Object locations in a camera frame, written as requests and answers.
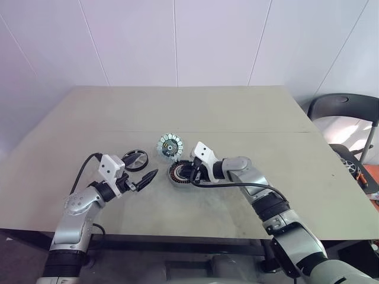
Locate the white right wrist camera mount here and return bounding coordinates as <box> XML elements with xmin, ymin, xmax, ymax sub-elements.
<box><xmin>189</xmin><ymin>141</ymin><xmax>223</xmax><ymax>183</ymax></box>

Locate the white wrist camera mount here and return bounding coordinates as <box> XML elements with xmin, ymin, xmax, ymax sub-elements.
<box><xmin>189</xmin><ymin>141</ymin><xmax>223</xmax><ymax>183</ymax></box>
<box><xmin>99</xmin><ymin>153</ymin><xmax>127</xmax><ymax>199</ymax></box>

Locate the grey motor housing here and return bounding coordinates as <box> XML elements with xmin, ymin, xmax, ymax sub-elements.
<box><xmin>168</xmin><ymin>159</ymin><xmax>198</xmax><ymax>191</ymax></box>

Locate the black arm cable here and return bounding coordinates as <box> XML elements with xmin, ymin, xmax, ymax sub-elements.
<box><xmin>70</xmin><ymin>152</ymin><xmax>104</xmax><ymax>195</ymax></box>
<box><xmin>191</xmin><ymin>173</ymin><xmax>290</xmax><ymax>205</ymax></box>

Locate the black table frame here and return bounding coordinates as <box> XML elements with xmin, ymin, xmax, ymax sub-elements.
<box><xmin>0</xmin><ymin>227</ymin><xmax>269</xmax><ymax>260</ymax></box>

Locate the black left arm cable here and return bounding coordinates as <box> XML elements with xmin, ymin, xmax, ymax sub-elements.
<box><xmin>70</xmin><ymin>152</ymin><xmax>104</xmax><ymax>195</ymax></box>

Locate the black spoked wheel part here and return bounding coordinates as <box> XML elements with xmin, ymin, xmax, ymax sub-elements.
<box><xmin>330</xmin><ymin>143</ymin><xmax>364</xmax><ymax>179</ymax></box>

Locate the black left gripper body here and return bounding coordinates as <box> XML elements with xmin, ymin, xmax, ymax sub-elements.
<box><xmin>117</xmin><ymin>173</ymin><xmax>140</xmax><ymax>195</ymax></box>

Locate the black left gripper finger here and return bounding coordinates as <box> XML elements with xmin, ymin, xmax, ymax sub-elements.
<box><xmin>134</xmin><ymin>169</ymin><xmax>159</xmax><ymax>193</ymax></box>
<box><xmin>121</xmin><ymin>155</ymin><xmax>140</xmax><ymax>172</ymax></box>

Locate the black spoked rotor ring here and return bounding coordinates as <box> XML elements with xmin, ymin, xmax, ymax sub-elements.
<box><xmin>123</xmin><ymin>150</ymin><xmax>148</xmax><ymax>172</ymax></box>

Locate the black chair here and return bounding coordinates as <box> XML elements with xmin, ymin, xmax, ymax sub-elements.
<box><xmin>307</xmin><ymin>93</ymin><xmax>379</xmax><ymax>166</ymax></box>

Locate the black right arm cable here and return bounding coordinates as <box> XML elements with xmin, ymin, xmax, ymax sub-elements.
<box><xmin>191</xmin><ymin>173</ymin><xmax>290</xmax><ymax>205</ymax></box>

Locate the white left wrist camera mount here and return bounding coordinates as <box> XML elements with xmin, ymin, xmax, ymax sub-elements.
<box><xmin>99</xmin><ymin>153</ymin><xmax>127</xmax><ymax>199</ymax></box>

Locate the silver motor stator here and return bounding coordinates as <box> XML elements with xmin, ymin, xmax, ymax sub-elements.
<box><xmin>156</xmin><ymin>133</ymin><xmax>184</xmax><ymax>162</ymax></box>

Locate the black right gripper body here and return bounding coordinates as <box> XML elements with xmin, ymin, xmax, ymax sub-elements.
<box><xmin>189</xmin><ymin>161</ymin><xmax>210</xmax><ymax>183</ymax></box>

